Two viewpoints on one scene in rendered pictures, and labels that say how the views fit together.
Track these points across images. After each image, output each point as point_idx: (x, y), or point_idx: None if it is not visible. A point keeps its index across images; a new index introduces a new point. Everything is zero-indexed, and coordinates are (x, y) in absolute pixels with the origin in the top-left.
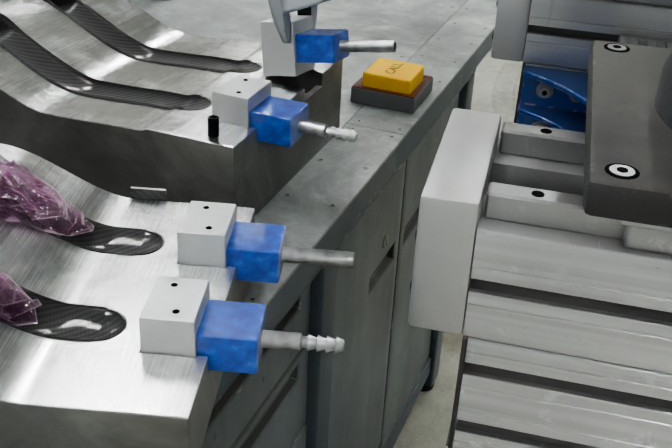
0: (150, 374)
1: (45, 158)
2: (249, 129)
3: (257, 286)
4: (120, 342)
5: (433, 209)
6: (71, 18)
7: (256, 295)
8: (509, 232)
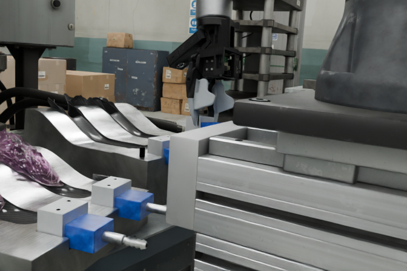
0: (32, 239)
1: (74, 168)
2: (162, 156)
3: (142, 231)
4: (31, 225)
5: (175, 143)
6: (111, 117)
7: (138, 235)
8: (216, 159)
